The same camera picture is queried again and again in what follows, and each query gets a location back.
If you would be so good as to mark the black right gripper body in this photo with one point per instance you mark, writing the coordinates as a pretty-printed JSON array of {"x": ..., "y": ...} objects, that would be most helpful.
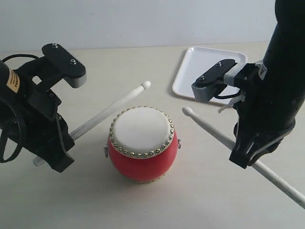
[{"x": 273, "y": 97}]

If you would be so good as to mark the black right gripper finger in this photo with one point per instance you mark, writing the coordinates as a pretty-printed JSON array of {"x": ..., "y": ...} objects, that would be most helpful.
[
  {"x": 264, "y": 151},
  {"x": 246, "y": 145}
]

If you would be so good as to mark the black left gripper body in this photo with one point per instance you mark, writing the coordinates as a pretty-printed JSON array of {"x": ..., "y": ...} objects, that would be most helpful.
[{"x": 28, "y": 106}]

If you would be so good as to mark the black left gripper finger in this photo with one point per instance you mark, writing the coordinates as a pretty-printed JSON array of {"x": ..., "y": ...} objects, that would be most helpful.
[
  {"x": 66, "y": 140},
  {"x": 57, "y": 158}
]

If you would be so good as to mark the white wooden drumstick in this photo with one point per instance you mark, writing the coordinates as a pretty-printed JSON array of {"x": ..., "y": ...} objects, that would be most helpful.
[
  {"x": 261, "y": 168},
  {"x": 103, "y": 114}
]

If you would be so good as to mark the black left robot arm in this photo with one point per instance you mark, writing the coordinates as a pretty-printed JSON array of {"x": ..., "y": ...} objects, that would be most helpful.
[{"x": 29, "y": 115}]

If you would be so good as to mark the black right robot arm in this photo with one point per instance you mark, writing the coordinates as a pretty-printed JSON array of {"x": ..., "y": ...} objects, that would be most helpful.
[{"x": 287, "y": 44}]

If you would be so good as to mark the small red drum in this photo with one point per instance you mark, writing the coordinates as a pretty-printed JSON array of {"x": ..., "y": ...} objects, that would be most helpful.
[{"x": 142, "y": 143}]

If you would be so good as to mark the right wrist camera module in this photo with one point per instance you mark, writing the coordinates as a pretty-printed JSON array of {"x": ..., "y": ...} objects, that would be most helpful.
[{"x": 211, "y": 83}]

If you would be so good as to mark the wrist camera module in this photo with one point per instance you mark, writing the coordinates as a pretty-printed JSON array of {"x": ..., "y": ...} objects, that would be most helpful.
[
  {"x": 211, "y": 83},
  {"x": 74, "y": 72}
]

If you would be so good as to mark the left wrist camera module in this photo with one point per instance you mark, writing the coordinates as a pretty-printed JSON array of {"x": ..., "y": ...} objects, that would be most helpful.
[{"x": 74, "y": 72}]

